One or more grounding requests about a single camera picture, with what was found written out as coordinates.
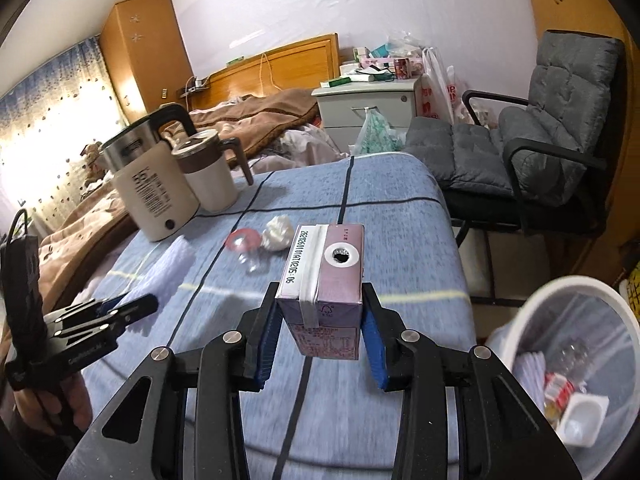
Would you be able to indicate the pink white bedding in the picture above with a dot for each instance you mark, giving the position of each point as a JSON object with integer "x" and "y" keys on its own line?
{"x": 310, "y": 145}

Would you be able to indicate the dotted window curtain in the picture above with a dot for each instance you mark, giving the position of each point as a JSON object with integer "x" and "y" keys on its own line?
{"x": 60, "y": 125}

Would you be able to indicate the brown blanket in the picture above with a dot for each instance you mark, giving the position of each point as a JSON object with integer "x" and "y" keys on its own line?
{"x": 260, "y": 110}

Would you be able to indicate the pink milk carton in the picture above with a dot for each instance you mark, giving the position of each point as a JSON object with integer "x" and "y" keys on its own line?
{"x": 320, "y": 310}

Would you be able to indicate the person's left hand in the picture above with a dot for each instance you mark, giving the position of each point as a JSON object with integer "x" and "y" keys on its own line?
{"x": 75, "y": 410}

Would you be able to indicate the white yogurt cup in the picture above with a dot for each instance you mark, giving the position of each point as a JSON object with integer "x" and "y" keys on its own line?
{"x": 582, "y": 417}

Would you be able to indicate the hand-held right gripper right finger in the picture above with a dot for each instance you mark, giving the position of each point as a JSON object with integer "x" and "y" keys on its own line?
{"x": 375, "y": 355}

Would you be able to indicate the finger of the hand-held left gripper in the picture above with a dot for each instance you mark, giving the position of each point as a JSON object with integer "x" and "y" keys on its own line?
{"x": 107, "y": 305}
{"x": 135, "y": 307}

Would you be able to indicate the clear plastic cup pink rim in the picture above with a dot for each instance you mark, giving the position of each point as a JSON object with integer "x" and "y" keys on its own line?
{"x": 245, "y": 242}

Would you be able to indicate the white mug brown lid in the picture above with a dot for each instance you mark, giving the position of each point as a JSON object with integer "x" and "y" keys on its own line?
{"x": 210, "y": 185}

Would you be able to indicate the clear plastic bottle red label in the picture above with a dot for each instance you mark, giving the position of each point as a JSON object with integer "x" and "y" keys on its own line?
{"x": 560, "y": 385}

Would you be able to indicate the white nightstand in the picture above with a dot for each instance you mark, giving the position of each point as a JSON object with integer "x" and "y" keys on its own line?
{"x": 385, "y": 105}

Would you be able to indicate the blue grey striped tablecloth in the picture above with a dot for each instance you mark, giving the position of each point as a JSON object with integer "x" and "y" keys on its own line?
{"x": 400, "y": 260}

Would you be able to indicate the white steel electric kettle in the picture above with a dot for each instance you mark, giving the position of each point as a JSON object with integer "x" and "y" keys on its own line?
{"x": 155, "y": 200}

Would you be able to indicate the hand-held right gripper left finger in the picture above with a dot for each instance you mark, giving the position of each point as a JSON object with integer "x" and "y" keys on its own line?
{"x": 262, "y": 350}

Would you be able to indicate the small red can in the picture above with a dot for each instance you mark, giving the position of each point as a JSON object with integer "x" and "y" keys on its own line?
{"x": 401, "y": 68}

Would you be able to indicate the crumpled white tissue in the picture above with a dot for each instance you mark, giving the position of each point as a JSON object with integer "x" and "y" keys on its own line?
{"x": 277, "y": 232}

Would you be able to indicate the clear crumpled plastic bag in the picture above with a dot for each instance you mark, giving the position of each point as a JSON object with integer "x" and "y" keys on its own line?
{"x": 405, "y": 42}

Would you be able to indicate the white mesh trash bin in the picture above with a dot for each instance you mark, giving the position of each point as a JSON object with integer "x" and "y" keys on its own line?
{"x": 575, "y": 283}

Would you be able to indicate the narrow wooden wardrobe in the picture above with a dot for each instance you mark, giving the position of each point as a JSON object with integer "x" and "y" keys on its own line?
{"x": 145, "y": 50}

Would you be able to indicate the green patterned plastic bag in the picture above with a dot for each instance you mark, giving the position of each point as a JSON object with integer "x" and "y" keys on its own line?
{"x": 375, "y": 135}

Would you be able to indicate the grey cushioned armchair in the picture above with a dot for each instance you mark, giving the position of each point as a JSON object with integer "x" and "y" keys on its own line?
{"x": 565, "y": 110}

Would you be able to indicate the brown plush toy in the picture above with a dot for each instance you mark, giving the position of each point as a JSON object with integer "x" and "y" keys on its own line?
{"x": 92, "y": 160}

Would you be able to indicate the white red print plastic bags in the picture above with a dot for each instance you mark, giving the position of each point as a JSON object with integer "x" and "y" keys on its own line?
{"x": 440, "y": 95}

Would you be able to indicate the green white flat box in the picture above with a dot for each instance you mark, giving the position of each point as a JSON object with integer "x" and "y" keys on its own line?
{"x": 340, "y": 81}

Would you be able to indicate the wooden bed headboard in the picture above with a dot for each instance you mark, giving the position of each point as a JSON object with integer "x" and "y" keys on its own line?
{"x": 295, "y": 60}

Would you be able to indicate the white power strip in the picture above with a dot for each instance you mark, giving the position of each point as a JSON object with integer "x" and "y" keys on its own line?
{"x": 197, "y": 85}

